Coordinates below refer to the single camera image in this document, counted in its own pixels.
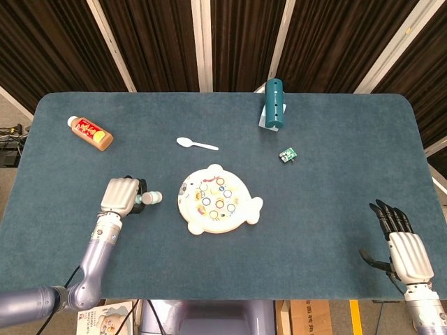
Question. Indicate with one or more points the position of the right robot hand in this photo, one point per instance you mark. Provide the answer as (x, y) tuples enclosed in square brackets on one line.
[(410, 254)]

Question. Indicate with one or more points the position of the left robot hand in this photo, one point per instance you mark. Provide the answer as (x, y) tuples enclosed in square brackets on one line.
[(118, 195)]

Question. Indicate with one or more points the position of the pale teal toy hammer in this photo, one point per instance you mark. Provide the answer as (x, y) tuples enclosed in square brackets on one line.
[(152, 197)]

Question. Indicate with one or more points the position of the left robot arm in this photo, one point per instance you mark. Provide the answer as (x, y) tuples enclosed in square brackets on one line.
[(97, 251)]

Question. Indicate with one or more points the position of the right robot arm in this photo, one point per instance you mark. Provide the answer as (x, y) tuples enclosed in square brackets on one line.
[(424, 308)]

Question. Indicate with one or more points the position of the cream whack-a-mole toy game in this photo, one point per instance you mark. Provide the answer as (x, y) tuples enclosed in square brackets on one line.
[(195, 220)]

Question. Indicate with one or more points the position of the illustrated box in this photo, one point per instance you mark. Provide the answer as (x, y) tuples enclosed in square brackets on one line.
[(101, 319)]

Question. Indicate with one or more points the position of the brown drink bottle red label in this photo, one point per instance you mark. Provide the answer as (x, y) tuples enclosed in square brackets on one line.
[(89, 132)]

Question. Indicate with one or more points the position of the white plastic spoon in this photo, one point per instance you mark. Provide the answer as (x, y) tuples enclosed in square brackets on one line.
[(183, 141)]

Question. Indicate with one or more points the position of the blue felt table mat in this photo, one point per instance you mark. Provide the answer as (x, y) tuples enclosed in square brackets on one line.
[(314, 227)]

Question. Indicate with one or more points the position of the brown cardboard box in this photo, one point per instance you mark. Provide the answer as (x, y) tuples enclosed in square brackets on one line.
[(309, 319)]

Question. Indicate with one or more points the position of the grey-blue robot torso base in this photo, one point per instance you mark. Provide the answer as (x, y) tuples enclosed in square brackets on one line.
[(216, 319)]

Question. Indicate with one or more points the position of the small green toy tank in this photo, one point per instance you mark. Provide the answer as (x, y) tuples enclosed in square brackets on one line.
[(287, 154)]

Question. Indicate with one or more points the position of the teal cylinder holder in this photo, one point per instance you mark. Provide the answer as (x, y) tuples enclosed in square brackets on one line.
[(274, 104)]

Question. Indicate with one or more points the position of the dark brown pleated curtain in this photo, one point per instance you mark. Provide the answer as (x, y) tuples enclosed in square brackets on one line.
[(244, 42)]

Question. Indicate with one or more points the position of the white partition frame post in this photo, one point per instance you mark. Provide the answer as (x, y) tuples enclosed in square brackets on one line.
[(394, 45), (111, 45), (279, 45), (202, 45)]

